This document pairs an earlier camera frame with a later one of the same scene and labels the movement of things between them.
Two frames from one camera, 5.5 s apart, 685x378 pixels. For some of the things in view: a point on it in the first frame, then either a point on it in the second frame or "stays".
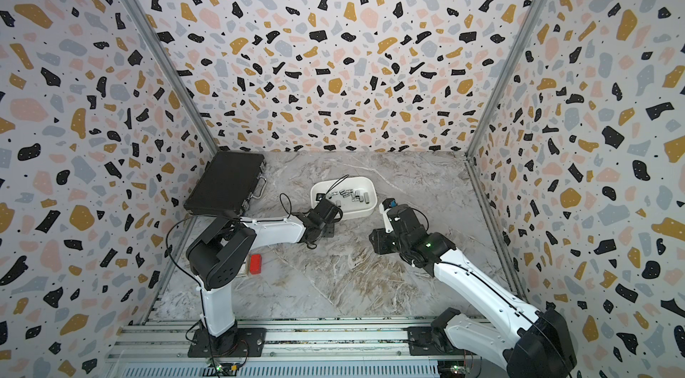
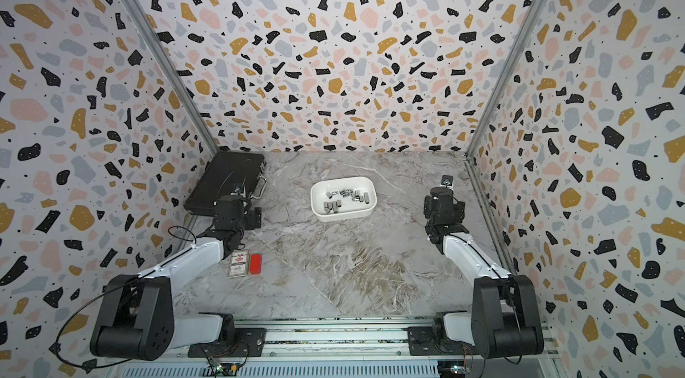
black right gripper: [378, 241] -> [458, 211]
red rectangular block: [256, 264] stays
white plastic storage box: [354, 196] stays
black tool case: [226, 184] stays
